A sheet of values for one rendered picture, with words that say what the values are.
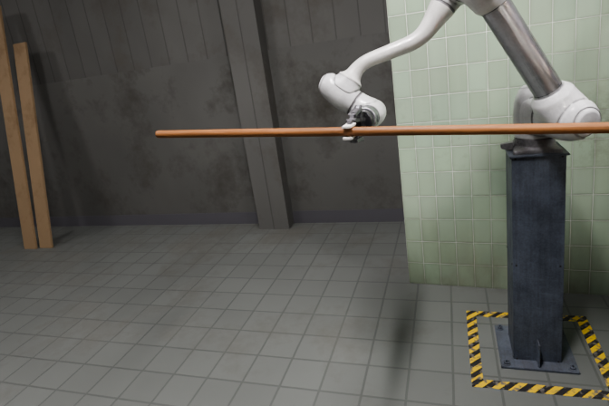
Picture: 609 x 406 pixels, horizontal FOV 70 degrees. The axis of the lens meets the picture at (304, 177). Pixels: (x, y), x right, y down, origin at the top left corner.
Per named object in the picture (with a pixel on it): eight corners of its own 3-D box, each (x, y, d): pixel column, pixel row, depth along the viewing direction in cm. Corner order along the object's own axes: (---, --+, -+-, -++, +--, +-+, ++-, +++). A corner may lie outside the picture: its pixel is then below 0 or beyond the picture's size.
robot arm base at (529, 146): (497, 145, 198) (497, 133, 197) (553, 141, 191) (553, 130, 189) (503, 156, 181) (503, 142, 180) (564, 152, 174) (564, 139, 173)
